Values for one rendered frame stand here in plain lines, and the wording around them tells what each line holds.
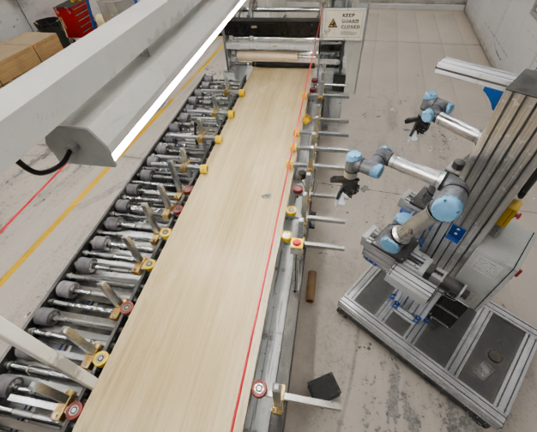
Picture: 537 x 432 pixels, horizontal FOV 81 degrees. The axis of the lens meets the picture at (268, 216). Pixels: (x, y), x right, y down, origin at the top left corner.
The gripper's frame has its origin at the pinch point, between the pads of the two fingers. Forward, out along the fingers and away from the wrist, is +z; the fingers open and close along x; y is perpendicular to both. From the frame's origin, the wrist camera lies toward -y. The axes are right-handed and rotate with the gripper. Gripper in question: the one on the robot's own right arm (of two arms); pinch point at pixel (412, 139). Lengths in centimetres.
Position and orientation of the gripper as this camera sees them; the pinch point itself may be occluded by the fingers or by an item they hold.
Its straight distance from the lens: 253.3
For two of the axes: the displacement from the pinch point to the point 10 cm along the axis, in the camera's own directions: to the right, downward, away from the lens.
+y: 7.1, 5.0, -5.0
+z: 0.5, 6.7, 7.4
